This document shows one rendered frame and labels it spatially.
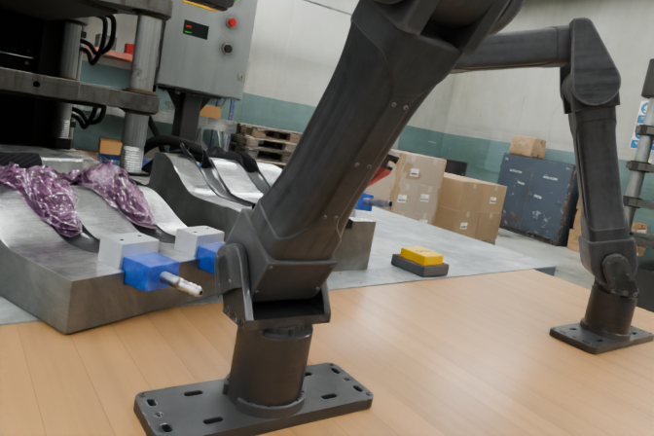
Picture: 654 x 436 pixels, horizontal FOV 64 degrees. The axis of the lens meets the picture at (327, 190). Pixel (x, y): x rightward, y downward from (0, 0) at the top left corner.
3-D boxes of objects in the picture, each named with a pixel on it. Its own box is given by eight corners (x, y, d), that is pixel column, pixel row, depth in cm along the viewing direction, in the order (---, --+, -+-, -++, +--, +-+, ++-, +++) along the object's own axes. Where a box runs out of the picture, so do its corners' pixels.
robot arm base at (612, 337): (559, 282, 76) (606, 300, 71) (622, 278, 88) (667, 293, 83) (546, 334, 77) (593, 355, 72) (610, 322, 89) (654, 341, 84)
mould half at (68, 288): (241, 288, 73) (254, 210, 71) (65, 335, 50) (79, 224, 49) (38, 205, 97) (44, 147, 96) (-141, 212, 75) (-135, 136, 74)
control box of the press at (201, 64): (199, 410, 181) (269, -25, 164) (109, 433, 161) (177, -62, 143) (171, 380, 197) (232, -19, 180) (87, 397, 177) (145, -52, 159)
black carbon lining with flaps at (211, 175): (327, 223, 94) (337, 171, 93) (253, 222, 83) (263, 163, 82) (228, 185, 120) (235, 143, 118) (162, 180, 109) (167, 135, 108)
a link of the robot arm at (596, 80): (399, 32, 79) (622, 14, 72) (404, 44, 88) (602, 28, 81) (401, 114, 80) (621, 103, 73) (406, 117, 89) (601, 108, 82)
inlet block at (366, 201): (397, 223, 83) (403, 190, 83) (377, 219, 80) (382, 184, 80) (340, 215, 93) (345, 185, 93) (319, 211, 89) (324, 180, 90)
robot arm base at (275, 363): (143, 308, 40) (175, 349, 35) (345, 296, 52) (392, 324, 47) (129, 404, 41) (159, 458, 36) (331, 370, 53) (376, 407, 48)
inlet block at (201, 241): (275, 294, 64) (283, 251, 63) (249, 302, 60) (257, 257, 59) (199, 264, 71) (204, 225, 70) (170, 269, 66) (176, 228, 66)
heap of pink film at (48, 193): (170, 228, 75) (178, 174, 74) (50, 239, 59) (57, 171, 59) (63, 189, 88) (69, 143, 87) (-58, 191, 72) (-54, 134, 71)
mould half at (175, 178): (367, 269, 95) (381, 197, 93) (246, 278, 77) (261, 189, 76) (226, 205, 131) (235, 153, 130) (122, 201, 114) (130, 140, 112)
